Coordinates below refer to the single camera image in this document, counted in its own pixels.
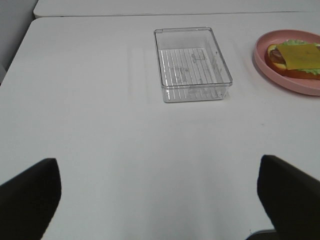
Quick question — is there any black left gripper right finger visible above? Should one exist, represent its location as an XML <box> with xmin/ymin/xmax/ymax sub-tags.
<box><xmin>257</xmin><ymin>155</ymin><xmax>320</xmax><ymax>240</ymax></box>

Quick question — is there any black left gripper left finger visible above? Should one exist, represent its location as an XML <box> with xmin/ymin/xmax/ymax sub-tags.
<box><xmin>0</xmin><ymin>158</ymin><xmax>62</xmax><ymax>240</ymax></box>

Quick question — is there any toast bread slice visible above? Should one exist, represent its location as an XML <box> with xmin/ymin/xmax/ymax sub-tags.
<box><xmin>264</xmin><ymin>44</ymin><xmax>320</xmax><ymax>80</ymax></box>

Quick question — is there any green lettuce leaf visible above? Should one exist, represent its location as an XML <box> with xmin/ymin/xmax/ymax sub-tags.
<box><xmin>282</xmin><ymin>39</ymin><xmax>320</xmax><ymax>76</ymax></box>

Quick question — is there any yellow cheese slice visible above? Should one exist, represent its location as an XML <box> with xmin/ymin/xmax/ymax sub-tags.
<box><xmin>276</xmin><ymin>44</ymin><xmax>320</xmax><ymax>70</ymax></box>

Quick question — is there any brown bacon strip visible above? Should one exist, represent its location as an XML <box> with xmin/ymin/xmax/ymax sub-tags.
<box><xmin>268</xmin><ymin>43</ymin><xmax>320</xmax><ymax>64</ymax></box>

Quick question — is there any pink round plate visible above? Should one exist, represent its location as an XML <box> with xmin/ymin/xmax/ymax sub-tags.
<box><xmin>253</xmin><ymin>29</ymin><xmax>320</xmax><ymax>96</ymax></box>

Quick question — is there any clear plastic left tray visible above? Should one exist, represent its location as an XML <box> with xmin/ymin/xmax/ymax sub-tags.
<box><xmin>153</xmin><ymin>27</ymin><xmax>233</xmax><ymax>103</ymax></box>

